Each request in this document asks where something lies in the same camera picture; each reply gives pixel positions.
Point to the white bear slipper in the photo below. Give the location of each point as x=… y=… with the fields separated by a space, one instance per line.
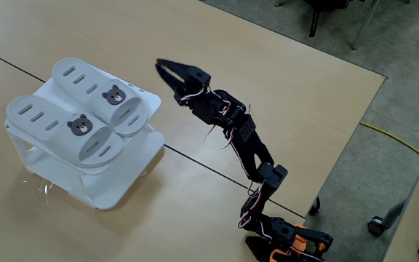
x=49 y=123
x=86 y=83

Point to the white two-tier box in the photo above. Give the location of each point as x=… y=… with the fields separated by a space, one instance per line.
x=122 y=174

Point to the black chair base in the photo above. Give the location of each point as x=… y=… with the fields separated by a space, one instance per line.
x=315 y=22

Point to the clear plastic film scrap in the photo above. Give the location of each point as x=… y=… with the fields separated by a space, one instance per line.
x=46 y=190

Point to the black caster wheel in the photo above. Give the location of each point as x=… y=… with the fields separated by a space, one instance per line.
x=315 y=206

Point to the grey metal table leg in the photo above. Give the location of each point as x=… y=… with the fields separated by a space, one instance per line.
x=364 y=25

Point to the grey leg with caster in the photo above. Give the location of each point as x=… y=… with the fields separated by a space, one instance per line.
x=377 y=225

